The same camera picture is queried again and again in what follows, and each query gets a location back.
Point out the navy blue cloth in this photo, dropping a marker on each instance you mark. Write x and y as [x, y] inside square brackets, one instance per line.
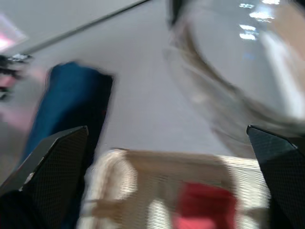
[69, 95]

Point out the red cloth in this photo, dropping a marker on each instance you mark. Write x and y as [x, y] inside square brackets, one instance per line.
[205, 207]

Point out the pale woven basket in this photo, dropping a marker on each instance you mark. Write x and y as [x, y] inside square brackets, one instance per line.
[155, 171]

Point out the round glass washer door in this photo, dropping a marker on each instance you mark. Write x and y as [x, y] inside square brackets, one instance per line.
[226, 47]

